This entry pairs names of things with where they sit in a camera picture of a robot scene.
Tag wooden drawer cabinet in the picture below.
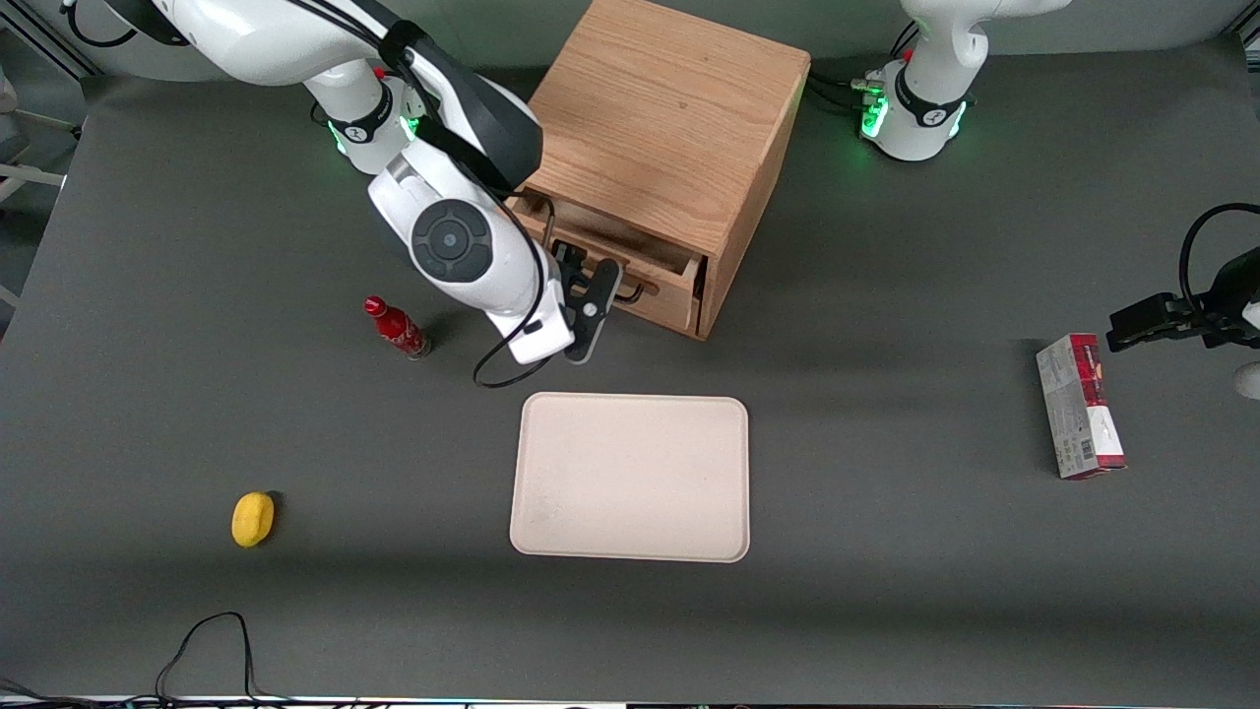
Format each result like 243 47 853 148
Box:
507 0 813 343

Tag beige rectangular tray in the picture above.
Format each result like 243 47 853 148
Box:
509 392 751 564

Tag yellow lemon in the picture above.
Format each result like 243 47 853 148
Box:
231 491 277 548

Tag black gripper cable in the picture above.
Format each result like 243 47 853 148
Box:
1179 203 1260 318
285 0 557 390

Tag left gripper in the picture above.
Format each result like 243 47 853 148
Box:
1106 250 1260 354

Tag wooden drawer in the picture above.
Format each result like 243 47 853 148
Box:
507 191 707 338

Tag grey and red carton box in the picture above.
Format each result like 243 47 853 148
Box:
1036 333 1127 481

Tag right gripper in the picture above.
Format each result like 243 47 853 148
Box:
484 240 624 366

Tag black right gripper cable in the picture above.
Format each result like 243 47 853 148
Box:
285 0 557 390

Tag black looped table cable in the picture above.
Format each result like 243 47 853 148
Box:
155 612 296 708

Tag black left arm base cables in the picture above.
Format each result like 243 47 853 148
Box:
807 20 921 115

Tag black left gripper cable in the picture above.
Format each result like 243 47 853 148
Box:
1179 203 1260 318

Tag red soda bottle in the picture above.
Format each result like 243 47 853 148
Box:
363 295 432 361

